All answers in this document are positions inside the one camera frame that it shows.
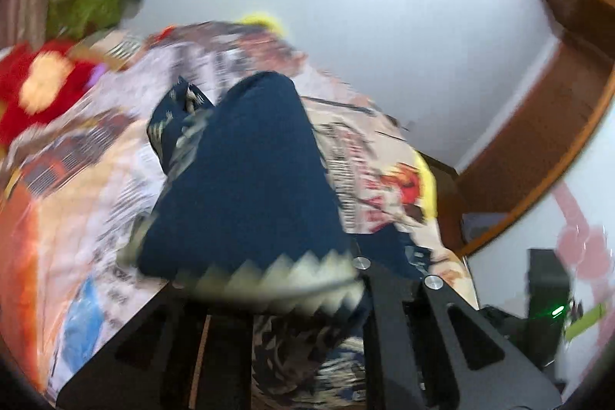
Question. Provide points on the black device with green light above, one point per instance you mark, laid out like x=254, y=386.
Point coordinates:
x=538, y=334

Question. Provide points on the navy patterned garment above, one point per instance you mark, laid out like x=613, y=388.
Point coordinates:
x=247, y=216

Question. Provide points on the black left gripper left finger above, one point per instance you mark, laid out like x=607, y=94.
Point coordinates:
x=177, y=352

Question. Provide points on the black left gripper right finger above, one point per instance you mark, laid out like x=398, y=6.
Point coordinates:
x=427, y=348

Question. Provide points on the newspaper print bed sheet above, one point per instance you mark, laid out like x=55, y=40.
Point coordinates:
x=71, y=191

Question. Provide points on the red plush toy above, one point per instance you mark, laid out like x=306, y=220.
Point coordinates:
x=39, y=86

